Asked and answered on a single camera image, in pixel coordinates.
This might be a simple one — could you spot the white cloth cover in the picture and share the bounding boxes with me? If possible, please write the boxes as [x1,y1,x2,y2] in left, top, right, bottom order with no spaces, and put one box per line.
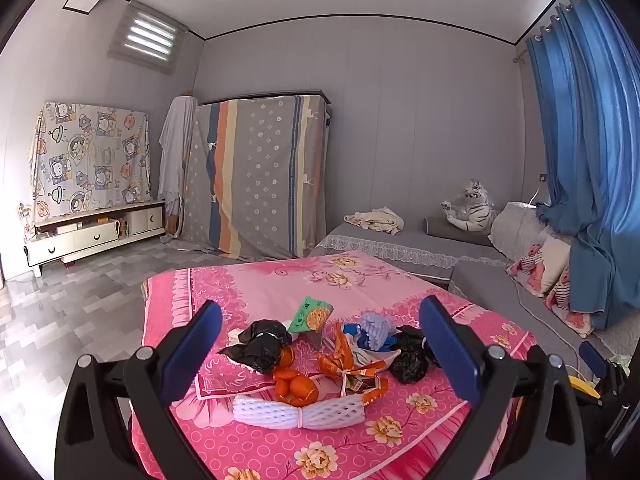
[158,95,201,216]

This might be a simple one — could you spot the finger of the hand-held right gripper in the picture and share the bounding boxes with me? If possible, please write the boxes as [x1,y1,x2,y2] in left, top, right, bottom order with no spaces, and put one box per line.
[579,341,612,381]

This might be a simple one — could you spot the cartoon printed cloth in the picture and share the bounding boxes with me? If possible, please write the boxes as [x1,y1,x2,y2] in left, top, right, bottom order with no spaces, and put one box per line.
[19,101,152,233]

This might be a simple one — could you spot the white foam fruit net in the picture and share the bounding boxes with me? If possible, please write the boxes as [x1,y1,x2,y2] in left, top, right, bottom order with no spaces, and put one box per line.
[232,392,365,430]

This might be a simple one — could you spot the dark wardrobe frame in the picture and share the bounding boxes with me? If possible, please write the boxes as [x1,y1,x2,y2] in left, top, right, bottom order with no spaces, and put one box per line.
[199,89,333,128]

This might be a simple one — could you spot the white tiger plush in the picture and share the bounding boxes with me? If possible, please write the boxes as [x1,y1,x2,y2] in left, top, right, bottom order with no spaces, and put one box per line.
[441,179,501,235]

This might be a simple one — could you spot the striped grey cloth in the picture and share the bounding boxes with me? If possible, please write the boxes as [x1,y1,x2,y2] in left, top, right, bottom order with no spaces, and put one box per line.
[162,92,331,261]

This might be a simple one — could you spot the blue curtain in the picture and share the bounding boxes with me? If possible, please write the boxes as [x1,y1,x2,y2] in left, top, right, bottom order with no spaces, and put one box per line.
[525,0,640,331]

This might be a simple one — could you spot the yellow round bin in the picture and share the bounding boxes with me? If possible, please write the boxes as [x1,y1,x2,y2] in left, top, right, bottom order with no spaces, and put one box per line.
[567,374,602,402]

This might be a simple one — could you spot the curtain rod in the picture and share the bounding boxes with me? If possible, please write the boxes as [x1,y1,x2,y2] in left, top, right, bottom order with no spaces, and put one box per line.
[512,0,591,64]

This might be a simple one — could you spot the grey bolster pillow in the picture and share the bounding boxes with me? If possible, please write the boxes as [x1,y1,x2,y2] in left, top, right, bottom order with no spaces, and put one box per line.
[424,216,496,248]

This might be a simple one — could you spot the orange snack wrapper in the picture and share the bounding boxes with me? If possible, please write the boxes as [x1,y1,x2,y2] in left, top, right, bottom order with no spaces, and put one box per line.
[318,322,390,406]

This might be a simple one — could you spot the black plastic bag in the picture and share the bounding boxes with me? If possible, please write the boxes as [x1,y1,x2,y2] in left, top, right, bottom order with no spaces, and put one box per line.
[389,325,441,385]
[219,319,293,375]

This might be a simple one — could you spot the grey window blind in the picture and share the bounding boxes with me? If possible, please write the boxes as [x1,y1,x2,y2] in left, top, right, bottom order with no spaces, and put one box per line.
[109,1,190,75]

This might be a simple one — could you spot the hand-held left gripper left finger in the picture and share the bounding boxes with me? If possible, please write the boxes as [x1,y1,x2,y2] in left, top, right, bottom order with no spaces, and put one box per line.
[55,300,224,480]

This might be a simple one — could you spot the green snack packet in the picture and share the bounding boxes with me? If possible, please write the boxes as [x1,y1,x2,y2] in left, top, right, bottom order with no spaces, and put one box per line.
[287,296,335,348]

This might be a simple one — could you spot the white lace cover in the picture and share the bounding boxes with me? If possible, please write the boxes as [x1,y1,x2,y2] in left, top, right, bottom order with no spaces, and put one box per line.
[490,201,571,261]

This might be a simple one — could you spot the grey bed with lace trim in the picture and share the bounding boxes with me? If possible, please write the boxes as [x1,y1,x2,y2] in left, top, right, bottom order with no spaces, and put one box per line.
[310,220,511,281]

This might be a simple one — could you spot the grey quilted mattress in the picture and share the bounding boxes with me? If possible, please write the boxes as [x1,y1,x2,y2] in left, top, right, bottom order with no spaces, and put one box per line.
[447,260,611,361]

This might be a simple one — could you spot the cream crumpled cloth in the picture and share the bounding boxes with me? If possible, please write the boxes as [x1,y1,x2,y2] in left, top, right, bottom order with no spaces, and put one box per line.
[344,206,405,236]

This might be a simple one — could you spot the white TV cabinet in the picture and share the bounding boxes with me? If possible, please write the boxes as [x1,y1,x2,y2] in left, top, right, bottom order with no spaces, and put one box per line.
[24,200,167,277]

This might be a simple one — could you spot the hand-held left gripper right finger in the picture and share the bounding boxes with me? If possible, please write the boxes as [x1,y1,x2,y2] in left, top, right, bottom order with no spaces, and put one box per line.
[419,295,586,480]

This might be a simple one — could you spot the pink floral blanket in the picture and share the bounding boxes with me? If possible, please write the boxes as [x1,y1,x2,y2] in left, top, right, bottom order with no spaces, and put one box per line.
[141,252,538,480]

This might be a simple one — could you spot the beige power cord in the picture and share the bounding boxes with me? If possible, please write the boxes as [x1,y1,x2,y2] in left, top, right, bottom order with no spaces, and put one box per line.
[510,180,583,376]

